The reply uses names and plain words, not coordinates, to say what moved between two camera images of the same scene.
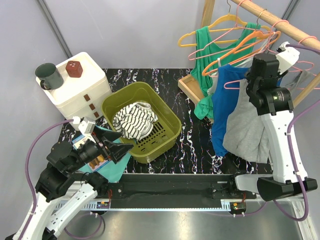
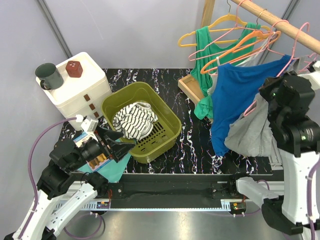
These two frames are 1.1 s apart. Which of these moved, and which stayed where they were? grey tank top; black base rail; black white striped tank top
Moved: grey tank top
Stayed: black base rail; black white striped tank top
